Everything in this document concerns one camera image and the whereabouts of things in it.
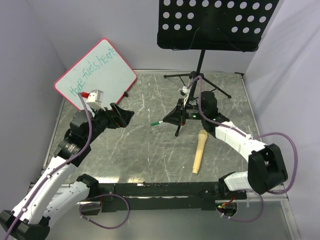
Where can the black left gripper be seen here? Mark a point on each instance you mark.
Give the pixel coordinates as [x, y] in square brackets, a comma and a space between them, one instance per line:
[110, 115]

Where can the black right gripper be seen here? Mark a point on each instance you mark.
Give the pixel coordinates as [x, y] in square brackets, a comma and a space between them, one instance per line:
[177, 116]

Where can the green capped whiteboard marker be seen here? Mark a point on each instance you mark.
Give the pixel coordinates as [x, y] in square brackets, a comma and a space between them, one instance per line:
[156, 123]

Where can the pink framed whiteboard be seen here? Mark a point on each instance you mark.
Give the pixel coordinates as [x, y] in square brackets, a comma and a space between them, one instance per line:
[101, 68]

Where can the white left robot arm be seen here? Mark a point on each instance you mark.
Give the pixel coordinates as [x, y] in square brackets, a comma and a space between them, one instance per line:
[34, 216]

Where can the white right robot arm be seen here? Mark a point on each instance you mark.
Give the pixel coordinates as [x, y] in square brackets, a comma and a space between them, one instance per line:
[266, 167]

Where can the beige toy microphone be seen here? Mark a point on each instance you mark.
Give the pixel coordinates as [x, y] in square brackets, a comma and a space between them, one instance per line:
[202, 138]

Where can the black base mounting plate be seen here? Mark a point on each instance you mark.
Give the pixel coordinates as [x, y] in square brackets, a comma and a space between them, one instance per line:
[200, 195]

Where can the black music stand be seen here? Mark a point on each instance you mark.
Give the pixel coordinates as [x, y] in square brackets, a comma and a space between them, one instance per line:
[212, 25]

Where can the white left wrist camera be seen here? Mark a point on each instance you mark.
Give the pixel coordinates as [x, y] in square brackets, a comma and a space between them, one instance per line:
[94, 99]

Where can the aluminium rail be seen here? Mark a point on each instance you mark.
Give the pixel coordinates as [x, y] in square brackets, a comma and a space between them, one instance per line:
[251, 196]

